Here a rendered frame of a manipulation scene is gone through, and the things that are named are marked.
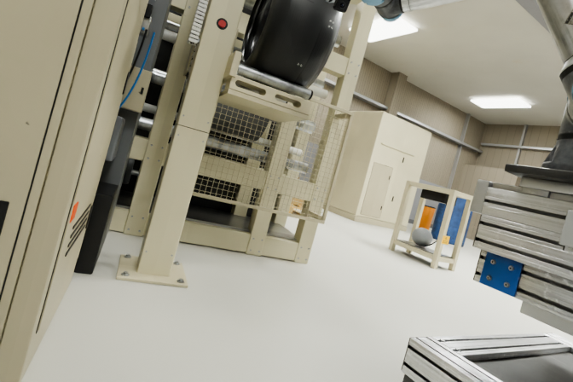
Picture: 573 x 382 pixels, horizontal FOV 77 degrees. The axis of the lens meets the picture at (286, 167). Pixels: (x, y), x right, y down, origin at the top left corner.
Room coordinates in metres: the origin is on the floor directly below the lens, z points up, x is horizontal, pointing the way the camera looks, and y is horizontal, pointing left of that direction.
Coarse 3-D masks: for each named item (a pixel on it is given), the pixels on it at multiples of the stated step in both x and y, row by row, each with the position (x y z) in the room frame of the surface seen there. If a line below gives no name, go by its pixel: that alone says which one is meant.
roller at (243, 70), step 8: (240, 64) 1.42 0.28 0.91; (240, 72) 1.43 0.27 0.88; (248, 72) 1.43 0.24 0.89; (256, 72) 1.44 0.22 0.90; (264, 72) 1.46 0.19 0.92; (256, 80) 1.46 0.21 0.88; (264, 80) 1.46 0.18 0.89; (272, 80) 1.47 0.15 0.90; (280, 80) 1.48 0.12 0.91; (280, 88) 1.50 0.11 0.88; (288, 88) 1.50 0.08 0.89; (296, 88) 1.51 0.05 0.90; (304, 88) 1.53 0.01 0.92; (304, 96) 1.54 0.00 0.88
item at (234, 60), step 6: (234, 54) 1.37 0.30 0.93; (240, 54) 1.38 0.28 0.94; (228, 60) 1.47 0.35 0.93; (234, 60) 1.37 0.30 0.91; (228, 66) 1.44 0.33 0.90; (234, 66) 1.37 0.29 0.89; (228, 72) 1.39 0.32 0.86; (234, 72) 1.37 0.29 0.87; (228, 78) 1.45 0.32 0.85; (222, 84) 1.61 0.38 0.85
